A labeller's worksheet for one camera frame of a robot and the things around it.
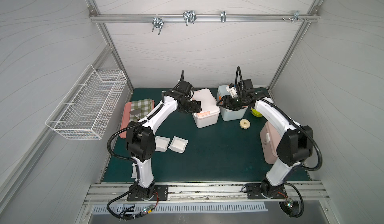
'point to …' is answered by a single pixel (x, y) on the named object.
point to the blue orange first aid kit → (229, 115)
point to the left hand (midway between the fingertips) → (195, 108)
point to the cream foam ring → (244, 123)
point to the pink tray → (125, 116)
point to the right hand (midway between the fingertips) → (220, 104)
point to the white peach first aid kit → (209, 115)
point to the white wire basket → (85, 111)
